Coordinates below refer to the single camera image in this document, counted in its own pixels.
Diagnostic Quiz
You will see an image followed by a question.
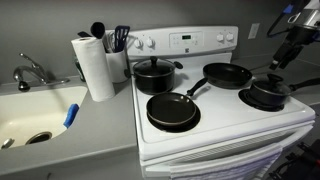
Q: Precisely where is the small black saucepan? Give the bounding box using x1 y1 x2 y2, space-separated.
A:
249 78 320 106

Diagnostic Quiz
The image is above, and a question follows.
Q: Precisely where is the glass lid on large pot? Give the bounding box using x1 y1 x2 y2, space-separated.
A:
133 56 175 77

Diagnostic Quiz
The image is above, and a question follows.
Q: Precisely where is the black frying pan long handle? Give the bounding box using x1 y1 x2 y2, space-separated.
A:
187 63 252 96

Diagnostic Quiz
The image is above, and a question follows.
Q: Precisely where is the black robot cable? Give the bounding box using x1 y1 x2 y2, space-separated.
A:
266 0 311 38

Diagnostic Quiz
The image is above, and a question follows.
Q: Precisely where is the large black pot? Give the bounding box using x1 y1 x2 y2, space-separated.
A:
124 61 183 95

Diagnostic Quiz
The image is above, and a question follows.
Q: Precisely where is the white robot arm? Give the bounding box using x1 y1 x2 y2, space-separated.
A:
267 0 320 70

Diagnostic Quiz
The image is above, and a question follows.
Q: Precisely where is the white utensil holder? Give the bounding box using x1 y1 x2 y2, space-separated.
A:
106 51 127 83

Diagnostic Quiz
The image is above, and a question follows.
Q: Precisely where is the white striped dish towel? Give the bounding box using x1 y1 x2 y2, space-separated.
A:
170 144 282 180

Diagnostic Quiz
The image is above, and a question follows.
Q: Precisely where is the dark soap bottle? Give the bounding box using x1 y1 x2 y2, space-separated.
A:
73 55 86 82

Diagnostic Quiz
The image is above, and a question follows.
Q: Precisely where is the black frying pan front left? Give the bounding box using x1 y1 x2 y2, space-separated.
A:
146 92 196 126

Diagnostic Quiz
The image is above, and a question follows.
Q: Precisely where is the black ladle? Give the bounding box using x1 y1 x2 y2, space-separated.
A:
90 22 111 53

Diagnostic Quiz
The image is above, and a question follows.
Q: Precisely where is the black spatula handle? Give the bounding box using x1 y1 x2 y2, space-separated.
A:
77 31 92 37

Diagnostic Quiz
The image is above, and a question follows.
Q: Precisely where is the wire whisk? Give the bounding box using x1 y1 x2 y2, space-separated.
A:
106 31 115 53

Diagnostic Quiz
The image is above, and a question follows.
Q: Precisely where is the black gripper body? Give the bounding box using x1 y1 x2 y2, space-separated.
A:
279 26 319 48

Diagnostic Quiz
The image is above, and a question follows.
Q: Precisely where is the chrome sink faucet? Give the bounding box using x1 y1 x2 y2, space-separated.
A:
13 53 69 92

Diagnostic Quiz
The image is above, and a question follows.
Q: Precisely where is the blue slotted spatula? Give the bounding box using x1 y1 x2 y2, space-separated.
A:
114 25 130 52

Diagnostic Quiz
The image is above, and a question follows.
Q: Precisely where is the cream kitchen sink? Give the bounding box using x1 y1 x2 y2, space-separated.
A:
0 86 87 149

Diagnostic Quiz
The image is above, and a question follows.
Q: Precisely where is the white paper towel roll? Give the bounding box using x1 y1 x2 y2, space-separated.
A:
71 37 115 102

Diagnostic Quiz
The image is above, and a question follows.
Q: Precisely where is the glass pot lid black knob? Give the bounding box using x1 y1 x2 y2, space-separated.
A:
253 74 291 95

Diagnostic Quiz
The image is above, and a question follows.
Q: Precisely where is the white electric stove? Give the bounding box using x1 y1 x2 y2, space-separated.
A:
127 26 315 180

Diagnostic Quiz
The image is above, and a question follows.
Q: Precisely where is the white wall outlet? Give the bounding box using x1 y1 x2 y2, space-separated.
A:
248 23 260 39

